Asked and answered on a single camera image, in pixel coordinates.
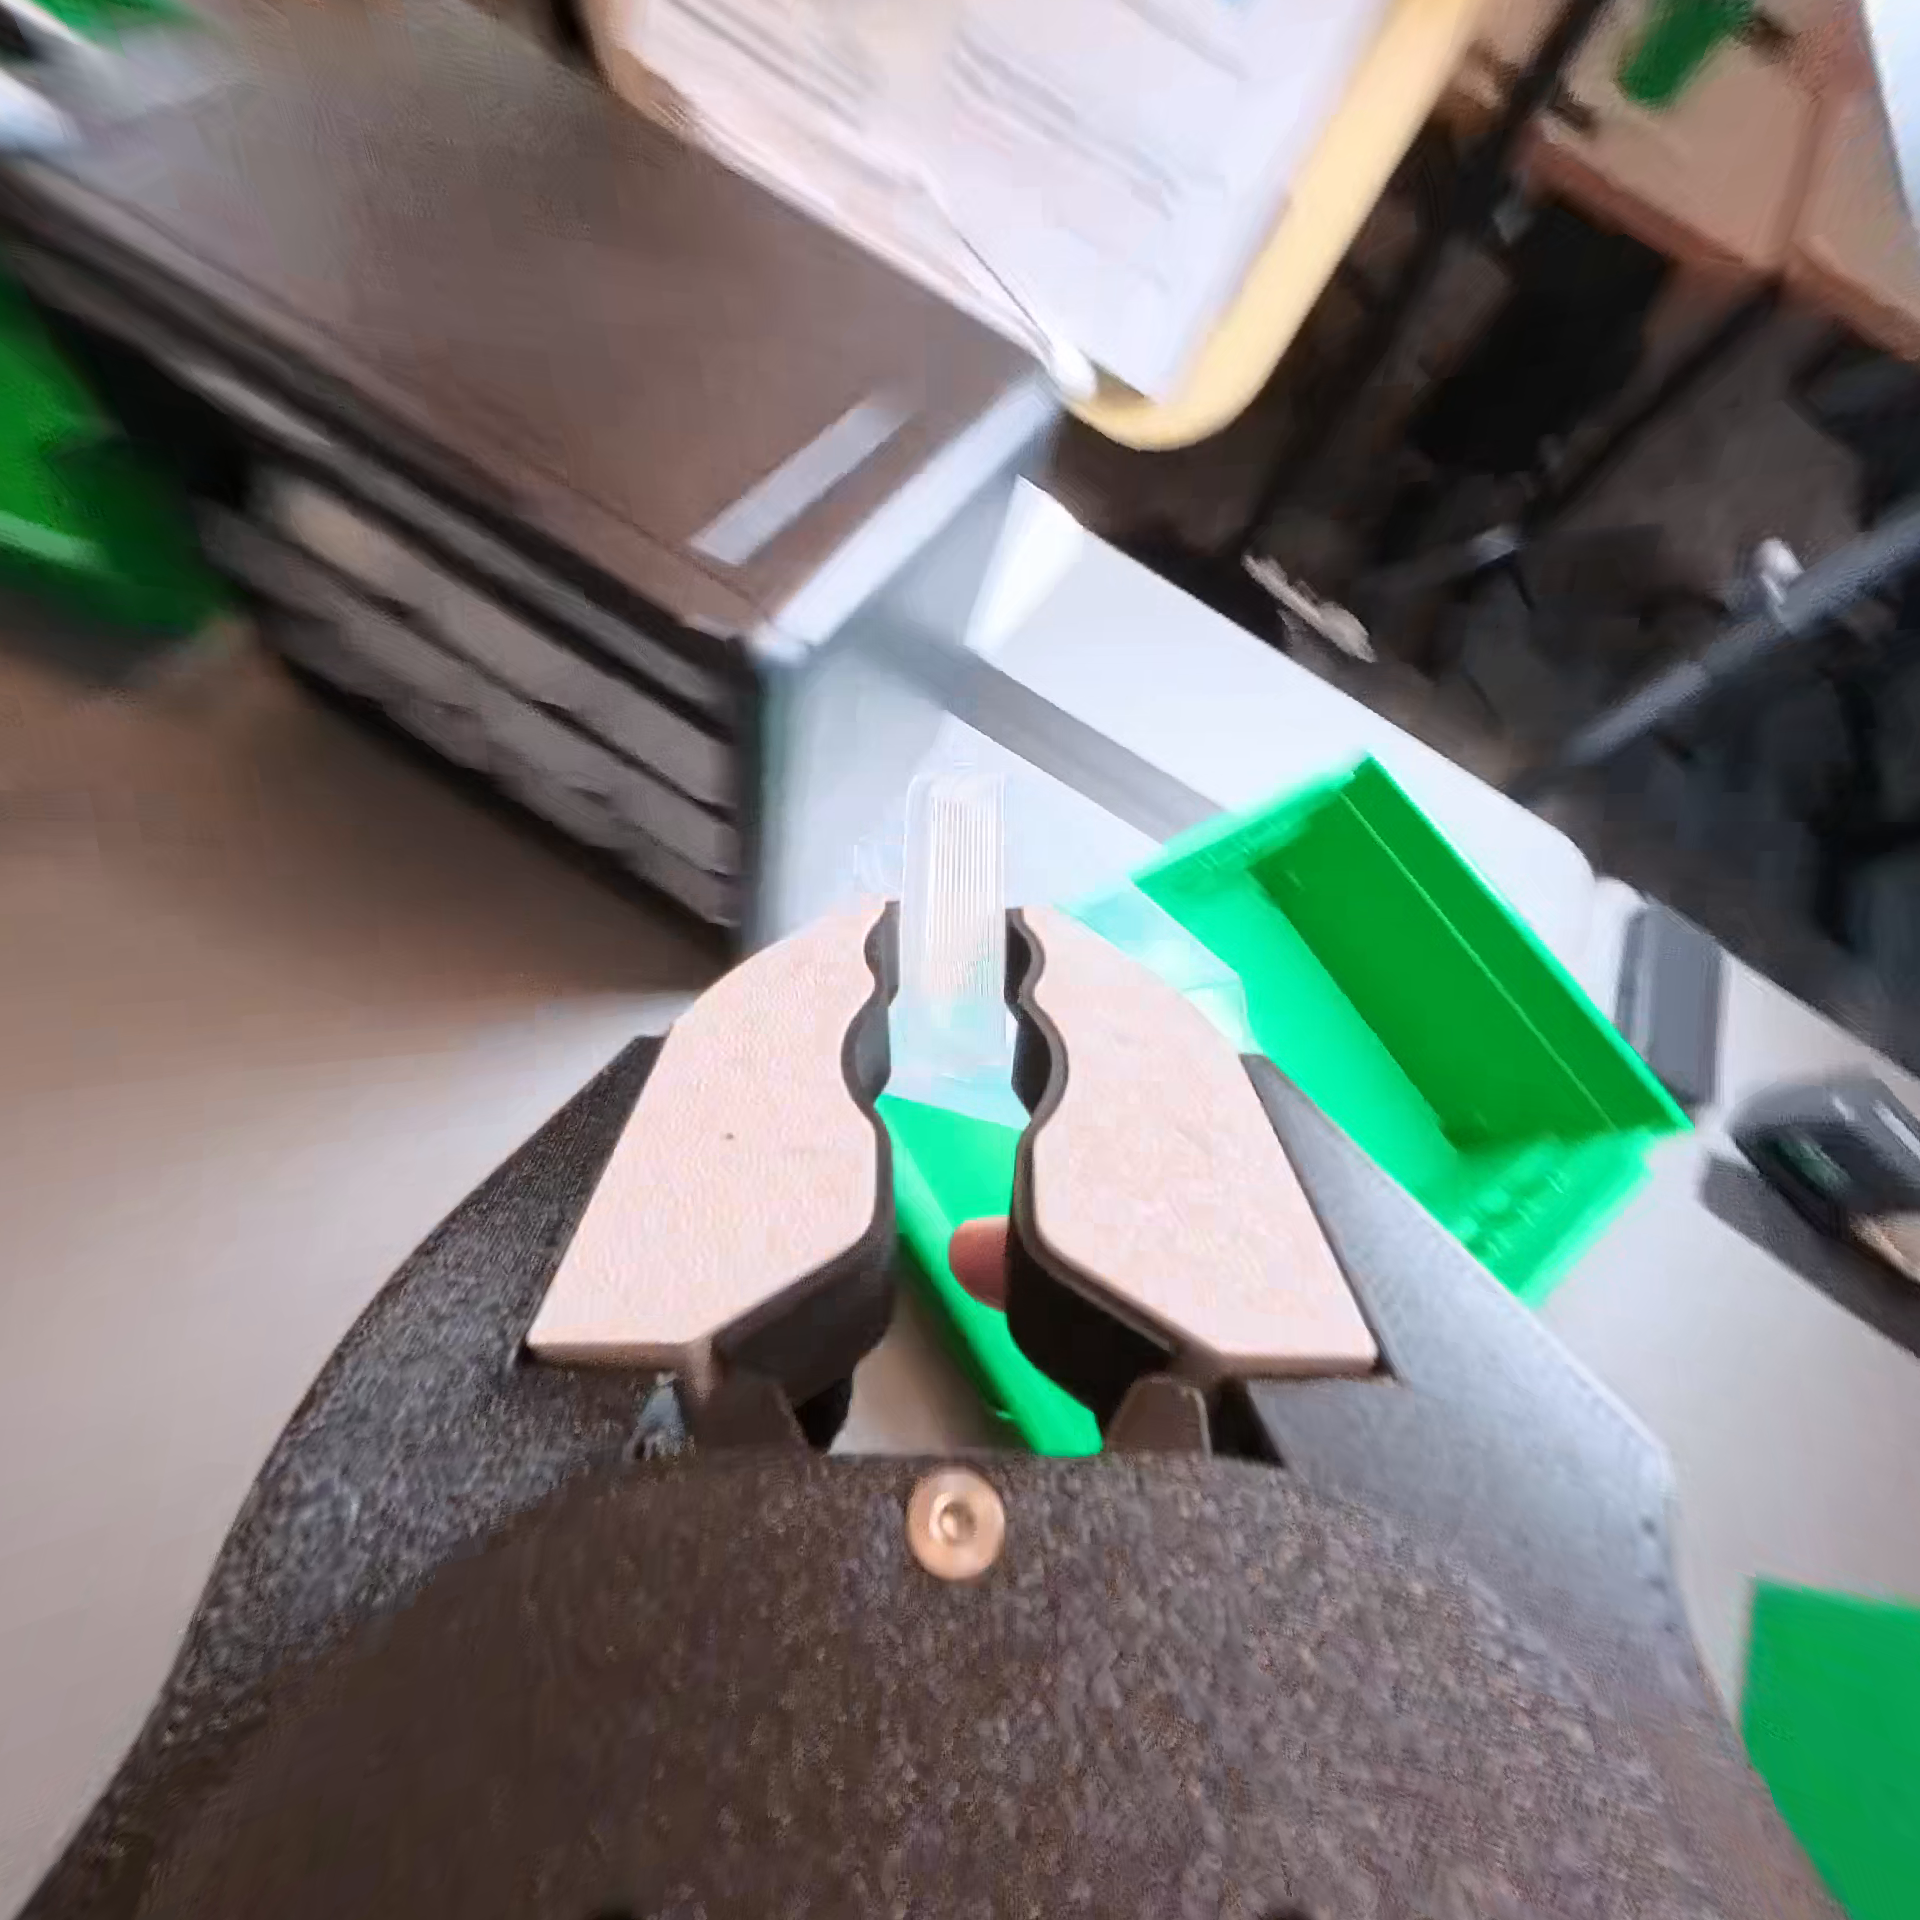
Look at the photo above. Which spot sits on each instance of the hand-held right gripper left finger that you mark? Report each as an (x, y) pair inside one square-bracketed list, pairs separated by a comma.
[(720, 1169)]

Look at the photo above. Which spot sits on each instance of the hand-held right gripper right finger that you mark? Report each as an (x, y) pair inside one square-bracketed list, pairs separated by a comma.
[(1188, 1198)]

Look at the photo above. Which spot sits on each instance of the green plastic bin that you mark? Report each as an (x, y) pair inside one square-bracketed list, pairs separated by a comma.
[(1349, 975), (59, 481), (1835, 1724)]

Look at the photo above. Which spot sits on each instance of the black drawer cabinet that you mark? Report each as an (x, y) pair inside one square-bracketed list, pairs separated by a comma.
[(523, 301)]

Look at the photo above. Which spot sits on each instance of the grey desk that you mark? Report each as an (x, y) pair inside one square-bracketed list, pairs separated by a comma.
[(228, 975)]

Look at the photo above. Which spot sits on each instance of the grey metal pole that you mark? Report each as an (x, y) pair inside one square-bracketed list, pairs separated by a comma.
[(1726, 660)]

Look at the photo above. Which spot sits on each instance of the printed instruction sheet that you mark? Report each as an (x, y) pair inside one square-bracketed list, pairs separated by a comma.
[(1049, 136)]

